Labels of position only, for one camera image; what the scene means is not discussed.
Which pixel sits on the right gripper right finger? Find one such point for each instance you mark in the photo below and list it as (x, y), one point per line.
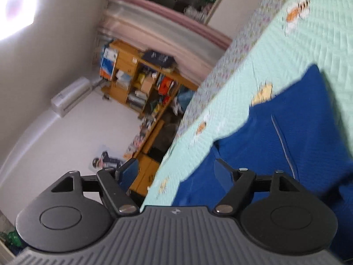
(239, 184)

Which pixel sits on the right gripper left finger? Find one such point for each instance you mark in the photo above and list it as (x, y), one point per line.
(115, 184)

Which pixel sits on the blue knit sweater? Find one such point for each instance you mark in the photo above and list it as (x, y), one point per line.
(294, 132)

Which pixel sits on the pilot boy poster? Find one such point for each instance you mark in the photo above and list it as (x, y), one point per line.
(105, 158)

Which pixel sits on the wooden bookshelf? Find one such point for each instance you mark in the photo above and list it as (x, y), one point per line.
(139, 84)

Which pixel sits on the pink curtain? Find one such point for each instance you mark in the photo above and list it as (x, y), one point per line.
(195, 47)

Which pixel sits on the bee pattern quilted bedspread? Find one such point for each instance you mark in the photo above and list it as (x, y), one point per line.
(276, 46)

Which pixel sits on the white wall air conditioner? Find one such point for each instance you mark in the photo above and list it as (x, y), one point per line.
(73, 94)

